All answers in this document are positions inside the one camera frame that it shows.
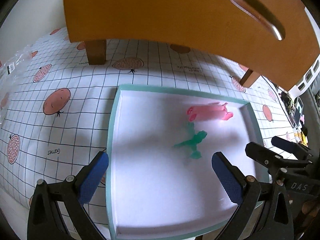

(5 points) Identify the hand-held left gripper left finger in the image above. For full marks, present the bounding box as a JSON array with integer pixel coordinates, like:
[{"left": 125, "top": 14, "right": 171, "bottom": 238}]
[{"left": 27, "top": 151, "right": 110, "bottom": 240}]

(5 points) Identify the orange wooden drawer cabinet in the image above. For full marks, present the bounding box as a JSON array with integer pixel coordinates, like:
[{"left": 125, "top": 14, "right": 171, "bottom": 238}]
[{"left": 62, "top": 0, "right": 320, "bottom": 92}]

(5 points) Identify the green toy dinosaur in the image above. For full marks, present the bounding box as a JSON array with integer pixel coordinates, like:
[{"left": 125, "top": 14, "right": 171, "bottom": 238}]
[{"left": 172, "top": 121, "right": 208, "bottom": 160}]

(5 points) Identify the clear plastic bag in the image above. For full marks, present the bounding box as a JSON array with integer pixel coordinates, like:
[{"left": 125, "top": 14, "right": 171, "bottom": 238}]
[{"left": 0, "top": 44, "right": 34, "bottom": 125}]

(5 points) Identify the person's right hand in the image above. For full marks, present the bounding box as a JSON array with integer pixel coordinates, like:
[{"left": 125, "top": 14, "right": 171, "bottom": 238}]
[{"left": 301, "top": 200, "right": 320, "bottom": 221}]

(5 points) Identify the colourful background clutter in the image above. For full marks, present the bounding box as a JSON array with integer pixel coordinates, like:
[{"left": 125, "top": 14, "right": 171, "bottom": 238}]
[{"left": 279, "top": 90, "right": 312, "bottom": 145}]

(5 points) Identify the white slatted furniture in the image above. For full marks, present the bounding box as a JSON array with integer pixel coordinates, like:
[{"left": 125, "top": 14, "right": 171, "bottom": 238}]
[{"left": 296, "top": 60, "right": 320, "bottom": 93}]

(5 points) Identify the pink plastic toy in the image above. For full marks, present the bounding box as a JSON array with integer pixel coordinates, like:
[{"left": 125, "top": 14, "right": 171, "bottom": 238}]
[{"left": 187, "top": 102, "right": 234, "bottom": 122}]

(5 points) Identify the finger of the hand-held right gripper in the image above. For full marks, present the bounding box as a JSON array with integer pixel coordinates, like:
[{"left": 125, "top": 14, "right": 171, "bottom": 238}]
[
  {"left": 271, "top": 136, "right": 313, "bottom": 161},
  {"left": 245, "top": 142, "right": 311, "bottom": 178}
]

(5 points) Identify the pomegranate print grid cloth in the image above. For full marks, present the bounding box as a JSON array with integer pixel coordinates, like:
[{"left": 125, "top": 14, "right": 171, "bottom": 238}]
[{"left": 0, "top": 26, "right": 300, "bottom": 230}]

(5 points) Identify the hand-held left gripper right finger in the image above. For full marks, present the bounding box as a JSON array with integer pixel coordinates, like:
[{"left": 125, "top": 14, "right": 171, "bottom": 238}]
[{"left": 211, "top": 151, "right": 294, "bottom": 240}]

